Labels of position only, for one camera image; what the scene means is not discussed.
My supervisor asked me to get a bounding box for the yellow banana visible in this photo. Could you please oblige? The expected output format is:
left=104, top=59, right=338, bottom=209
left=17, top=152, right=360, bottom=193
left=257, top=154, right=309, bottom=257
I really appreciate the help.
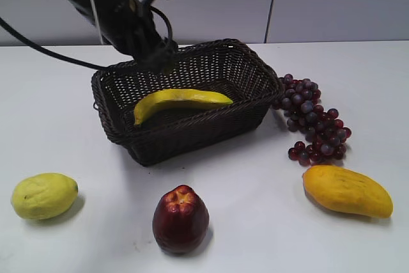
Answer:
left=134, top=88, right=233, bottom=126

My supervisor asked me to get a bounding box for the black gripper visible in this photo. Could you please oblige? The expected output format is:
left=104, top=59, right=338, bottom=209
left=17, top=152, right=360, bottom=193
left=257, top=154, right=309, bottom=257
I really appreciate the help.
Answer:
left=111, top=0, right=177, bottom=72

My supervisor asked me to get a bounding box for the yellow lemon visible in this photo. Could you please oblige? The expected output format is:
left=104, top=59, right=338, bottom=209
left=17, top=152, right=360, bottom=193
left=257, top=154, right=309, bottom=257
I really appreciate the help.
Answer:
left=11, top=173, right=79, bottom=220

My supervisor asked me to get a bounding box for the yellow mango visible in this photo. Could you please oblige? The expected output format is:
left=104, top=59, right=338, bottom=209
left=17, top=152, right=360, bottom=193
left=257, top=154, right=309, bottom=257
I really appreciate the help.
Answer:
left=302, top=165, right=394, bottom=219

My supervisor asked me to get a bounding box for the red apple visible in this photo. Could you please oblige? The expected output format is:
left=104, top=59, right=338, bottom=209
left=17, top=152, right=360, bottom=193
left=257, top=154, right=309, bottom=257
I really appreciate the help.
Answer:
left=152, top=185, right=210, bottom=253

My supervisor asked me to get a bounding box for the black cable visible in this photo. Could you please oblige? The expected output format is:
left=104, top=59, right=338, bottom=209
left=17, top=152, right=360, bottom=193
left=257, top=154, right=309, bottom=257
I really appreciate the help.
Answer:
left=0, top=6, right=175, bottom=71

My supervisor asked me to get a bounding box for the black wicker basket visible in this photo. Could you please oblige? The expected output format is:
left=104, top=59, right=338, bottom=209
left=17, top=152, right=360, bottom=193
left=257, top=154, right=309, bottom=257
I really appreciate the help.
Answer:
left=91, top=39, right=284, bottom=166

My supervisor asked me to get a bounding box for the purple grape bunch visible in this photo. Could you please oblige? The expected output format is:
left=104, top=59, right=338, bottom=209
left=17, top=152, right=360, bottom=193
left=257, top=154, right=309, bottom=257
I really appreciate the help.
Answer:
left=272, top=74, right=351, bottom=166

